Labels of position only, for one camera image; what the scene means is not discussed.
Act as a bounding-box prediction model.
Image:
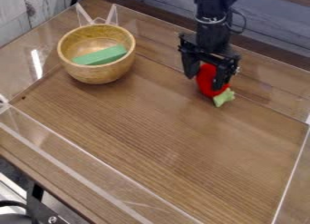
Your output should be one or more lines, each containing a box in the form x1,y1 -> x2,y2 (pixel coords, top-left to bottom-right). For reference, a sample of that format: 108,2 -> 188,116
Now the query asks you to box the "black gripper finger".
182,53 -> 201,79
213,63 -> 238,91

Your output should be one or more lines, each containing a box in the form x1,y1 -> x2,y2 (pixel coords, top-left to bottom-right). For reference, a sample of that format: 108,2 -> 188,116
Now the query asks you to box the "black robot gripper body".
178,17 -> 241,67

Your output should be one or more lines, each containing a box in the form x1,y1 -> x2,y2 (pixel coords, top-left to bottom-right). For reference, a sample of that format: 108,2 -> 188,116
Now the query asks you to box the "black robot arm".
178,0 -> 245,91

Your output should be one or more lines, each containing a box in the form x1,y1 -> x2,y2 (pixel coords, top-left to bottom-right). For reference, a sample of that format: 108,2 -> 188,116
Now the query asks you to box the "black cable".
0,200 -> 35,224

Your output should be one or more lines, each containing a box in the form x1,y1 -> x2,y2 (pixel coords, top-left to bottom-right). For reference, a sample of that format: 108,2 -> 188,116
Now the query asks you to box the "red plush strawberry toy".
197,63 -> 236,107

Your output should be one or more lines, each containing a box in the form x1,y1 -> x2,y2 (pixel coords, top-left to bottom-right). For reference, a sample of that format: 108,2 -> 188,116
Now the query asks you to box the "black table leg bracket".
27,183 -> 70,224

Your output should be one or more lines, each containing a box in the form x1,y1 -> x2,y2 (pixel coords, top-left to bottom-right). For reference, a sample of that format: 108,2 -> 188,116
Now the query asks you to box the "wooden bowl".
58,24 -> 137,84

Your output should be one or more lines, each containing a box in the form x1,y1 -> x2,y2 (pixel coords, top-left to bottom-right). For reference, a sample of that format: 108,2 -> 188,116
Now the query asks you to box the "clear acrylic table enclosure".
0,0 -> 310,224

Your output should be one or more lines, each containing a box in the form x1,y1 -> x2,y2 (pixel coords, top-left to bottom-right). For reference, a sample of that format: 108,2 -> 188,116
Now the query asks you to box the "green rectangular block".
71,44 -> 128,65

